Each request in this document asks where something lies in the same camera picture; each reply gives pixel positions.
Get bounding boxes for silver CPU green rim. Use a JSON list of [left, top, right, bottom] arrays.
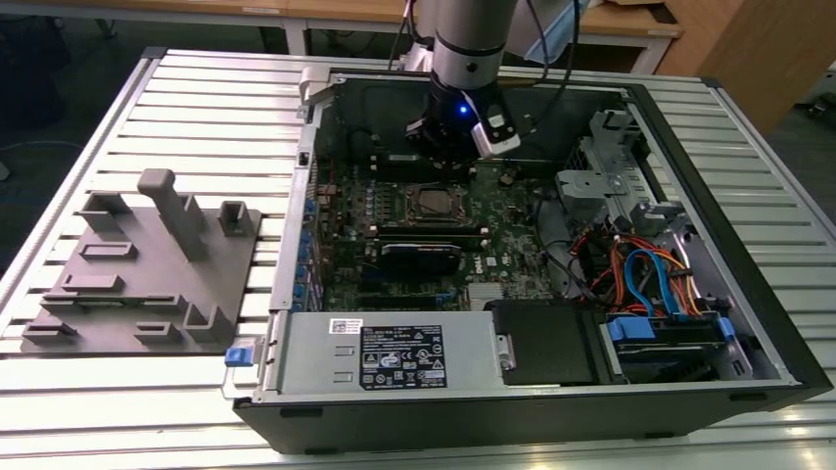
[[418, 189, 458, 213]]

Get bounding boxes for metal socket cover frame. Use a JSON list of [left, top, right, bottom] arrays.
[[407, 185, 470, 221]]

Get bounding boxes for black expansion slot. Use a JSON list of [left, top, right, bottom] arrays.
[[356, 293, 440, 303], [356, 302, 463, 311]]

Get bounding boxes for black drive bay cover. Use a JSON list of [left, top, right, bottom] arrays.
[[483, 299, 619, 389]]

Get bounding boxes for grey case latch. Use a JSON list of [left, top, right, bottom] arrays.
[[296, 67, 330, 107]]

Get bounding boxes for silver drive cage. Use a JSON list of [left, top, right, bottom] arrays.
[[552, 108, 698, 236]]

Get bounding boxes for black graphics card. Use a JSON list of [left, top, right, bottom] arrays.
[[376, 241, 466, 278]]

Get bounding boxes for green Dell motherboard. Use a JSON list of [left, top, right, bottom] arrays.
[[311, 164, 570, 313]]

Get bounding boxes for silver chipset heatsink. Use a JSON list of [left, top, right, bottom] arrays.
[[466, 282, 510, 302]]

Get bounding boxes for silver power supply unit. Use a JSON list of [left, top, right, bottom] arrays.
[[278, 310, 510, 394]]

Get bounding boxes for hard disk in blue carrier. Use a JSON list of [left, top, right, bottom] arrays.
[[604, 314, 738, 384]]

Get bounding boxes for wooden cabinet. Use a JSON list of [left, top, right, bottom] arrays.
[[656, 0, 836, 138]]

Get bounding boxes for grey parts rack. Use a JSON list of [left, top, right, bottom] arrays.
[[19, 167, 266, 354]]

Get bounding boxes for black chair base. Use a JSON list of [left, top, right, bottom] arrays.
[[804, 61, 836, 119]]

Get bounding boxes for black open PC case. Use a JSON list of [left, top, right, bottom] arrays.
[[222, 68, 835, 456]]

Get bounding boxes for black office chair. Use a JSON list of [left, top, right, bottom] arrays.
[[0, 13, 72, 129]]

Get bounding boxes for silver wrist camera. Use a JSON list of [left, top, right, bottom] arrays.
[[470, 101, 526, 160]]

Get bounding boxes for black power cable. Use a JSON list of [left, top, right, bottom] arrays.
[[532, 183, 600, 303]]

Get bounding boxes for wooden desk white frame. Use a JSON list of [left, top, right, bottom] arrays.
[[62, 0, 308, 56], [287, 0, 686, 74]]

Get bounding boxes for blue SATA wire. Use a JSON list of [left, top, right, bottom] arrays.
[[622, 248, 688, 324]]

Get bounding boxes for orange power wires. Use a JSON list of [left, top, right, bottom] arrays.
[[587, 233, 720, 319]]

